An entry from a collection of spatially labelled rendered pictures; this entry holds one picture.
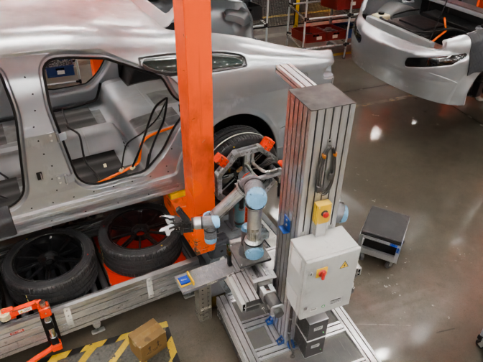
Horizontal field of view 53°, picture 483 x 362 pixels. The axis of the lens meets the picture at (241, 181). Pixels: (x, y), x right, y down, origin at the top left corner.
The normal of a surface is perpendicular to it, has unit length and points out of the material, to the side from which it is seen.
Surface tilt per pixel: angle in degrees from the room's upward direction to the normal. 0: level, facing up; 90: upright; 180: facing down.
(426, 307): 0
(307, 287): 90
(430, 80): 91
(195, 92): 90
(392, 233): 0
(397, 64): 88
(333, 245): 0
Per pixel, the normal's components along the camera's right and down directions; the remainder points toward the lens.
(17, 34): 0.20, -0.57
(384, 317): 0.02, -0.81
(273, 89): 0.47, 0.52
